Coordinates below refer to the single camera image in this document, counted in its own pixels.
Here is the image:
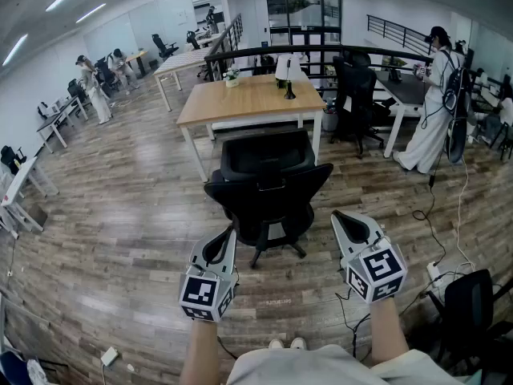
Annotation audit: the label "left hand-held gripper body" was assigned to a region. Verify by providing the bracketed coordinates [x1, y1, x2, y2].
[178, 261, 239, 322]

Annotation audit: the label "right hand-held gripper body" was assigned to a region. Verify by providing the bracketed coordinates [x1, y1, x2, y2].
[340, 237, 408, 305]

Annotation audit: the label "black mesh office chair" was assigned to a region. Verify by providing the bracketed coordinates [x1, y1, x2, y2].
[203, 128, 334, 270]

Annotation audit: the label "person's left forearm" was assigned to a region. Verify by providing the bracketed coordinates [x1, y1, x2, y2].
[179, 319, 220, 385]

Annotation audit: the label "person's right forearm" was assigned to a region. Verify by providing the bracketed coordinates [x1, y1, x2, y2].
[369, 297, 410, 367]

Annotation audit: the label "black office chair with tag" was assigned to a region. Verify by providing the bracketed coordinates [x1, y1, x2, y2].
[331, 52, 392, 160]

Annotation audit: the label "white power strip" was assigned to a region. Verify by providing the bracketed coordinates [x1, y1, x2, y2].
[426, 261, 444, 288]

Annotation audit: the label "person's white shirt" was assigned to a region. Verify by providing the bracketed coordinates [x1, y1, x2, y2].
[226, 343, 482, 385]

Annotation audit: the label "white power adapter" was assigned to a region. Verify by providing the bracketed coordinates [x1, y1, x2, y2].
[99, 346, 120, 367]

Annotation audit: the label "grey waste bin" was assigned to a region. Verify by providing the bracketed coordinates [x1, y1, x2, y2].
[321, 108, 340, 132]

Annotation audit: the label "dark top desk white legs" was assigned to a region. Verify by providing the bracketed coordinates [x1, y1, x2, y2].
[36, 96, 89, 154]
[374, 70, 432, 159]

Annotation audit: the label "wooden desk with white legs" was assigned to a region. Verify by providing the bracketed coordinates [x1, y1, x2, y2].
[176, 73, 328, 183]

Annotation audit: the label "white potted flower plant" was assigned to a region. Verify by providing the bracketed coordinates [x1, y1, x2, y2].
[222, 68, 241, 89]

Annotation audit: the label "white shade table lamp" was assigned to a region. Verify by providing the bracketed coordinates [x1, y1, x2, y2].
[274, 54, 302, 100]

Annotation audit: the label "black curved metal railing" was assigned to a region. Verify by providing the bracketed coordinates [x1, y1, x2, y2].
[203, 13, 436, 91]

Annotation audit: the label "long patterned white table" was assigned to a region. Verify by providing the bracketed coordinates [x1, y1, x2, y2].
[153, 47, 213, 112]

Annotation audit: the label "small yellow wooden desk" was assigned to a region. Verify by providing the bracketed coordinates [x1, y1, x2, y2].
[126, 50, 149, 78]

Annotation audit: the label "black framed glass door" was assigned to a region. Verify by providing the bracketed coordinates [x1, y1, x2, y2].
[266, 0, 343, 47]

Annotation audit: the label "black staircase railing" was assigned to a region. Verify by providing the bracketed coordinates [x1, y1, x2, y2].
[366, 14, 434, 55]

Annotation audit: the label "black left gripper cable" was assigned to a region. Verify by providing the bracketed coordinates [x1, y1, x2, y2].
[217, 334, 237, 360]

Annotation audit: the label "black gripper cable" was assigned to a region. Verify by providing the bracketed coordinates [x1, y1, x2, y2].
[335, 289, 372, 360]
[217, 334, 237, 360]

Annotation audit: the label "black floor cable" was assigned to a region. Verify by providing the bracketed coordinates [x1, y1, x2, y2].
[412, 174, 448, 268]

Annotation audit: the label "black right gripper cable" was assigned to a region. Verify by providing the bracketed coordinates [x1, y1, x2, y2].
[335, 289, 372, 360]

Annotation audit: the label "white floor cable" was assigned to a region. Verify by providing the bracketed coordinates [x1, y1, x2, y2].
[456, 154, 476, 268]

